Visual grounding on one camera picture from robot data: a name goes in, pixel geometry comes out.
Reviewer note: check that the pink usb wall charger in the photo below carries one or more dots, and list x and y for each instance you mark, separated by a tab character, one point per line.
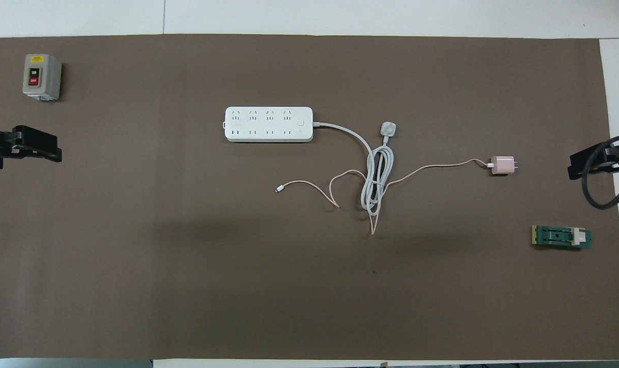
502	165

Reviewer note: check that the white power strip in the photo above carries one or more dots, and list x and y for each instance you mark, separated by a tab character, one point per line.
268	124

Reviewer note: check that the brown paper table mat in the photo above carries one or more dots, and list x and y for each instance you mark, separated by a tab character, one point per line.
289	286

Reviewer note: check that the grey on-off switch box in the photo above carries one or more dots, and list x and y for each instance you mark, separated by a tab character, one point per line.
41	76

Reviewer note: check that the green knife switch yellow base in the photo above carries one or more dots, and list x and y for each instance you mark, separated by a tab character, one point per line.
554	236

